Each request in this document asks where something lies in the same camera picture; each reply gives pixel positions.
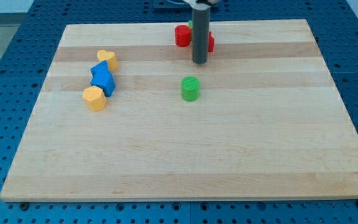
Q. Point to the red cylinder block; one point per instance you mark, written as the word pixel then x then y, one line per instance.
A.
pixel 182 35

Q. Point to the yellow heart block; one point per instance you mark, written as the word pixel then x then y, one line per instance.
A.
pixel 110 58

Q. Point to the red block behind rod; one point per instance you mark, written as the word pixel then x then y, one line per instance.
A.
pixel 210 42

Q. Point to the small green block behind rod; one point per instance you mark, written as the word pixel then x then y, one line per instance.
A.
pixel 190 24

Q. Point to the upper blue block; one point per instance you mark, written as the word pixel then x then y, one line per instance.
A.
pixel 100 69

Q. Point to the green cylinder block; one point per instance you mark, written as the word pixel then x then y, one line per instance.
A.
pixel 190 88

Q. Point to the yellow hexagon block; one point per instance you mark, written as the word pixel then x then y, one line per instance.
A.
pixel 94 98

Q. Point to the lower blue cube block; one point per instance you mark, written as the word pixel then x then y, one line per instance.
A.
pixel 105 81

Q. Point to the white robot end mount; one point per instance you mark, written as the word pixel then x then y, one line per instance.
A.
pixel 203 2

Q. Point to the wooden board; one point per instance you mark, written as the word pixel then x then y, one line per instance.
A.
pixel 269 123

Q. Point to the dark blue base plate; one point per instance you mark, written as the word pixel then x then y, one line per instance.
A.
pixel 181 5

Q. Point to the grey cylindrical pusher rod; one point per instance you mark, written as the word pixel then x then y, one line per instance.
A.
pixel 200 34

